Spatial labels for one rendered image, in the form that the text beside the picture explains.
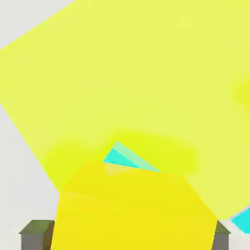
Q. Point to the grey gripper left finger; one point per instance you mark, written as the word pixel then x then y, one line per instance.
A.
pixel 33 237

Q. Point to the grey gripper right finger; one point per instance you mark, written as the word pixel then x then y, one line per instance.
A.
pixel 221 239

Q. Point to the small yellow cube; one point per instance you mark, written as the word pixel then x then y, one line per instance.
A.
pixel 134 211

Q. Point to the small cyan cube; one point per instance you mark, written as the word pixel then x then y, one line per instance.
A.
pixel 125 157

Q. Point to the large cyan box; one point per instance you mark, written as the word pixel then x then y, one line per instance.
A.
pixel 243 221

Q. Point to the large yellow box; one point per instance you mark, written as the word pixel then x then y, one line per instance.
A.
pixel 136 74

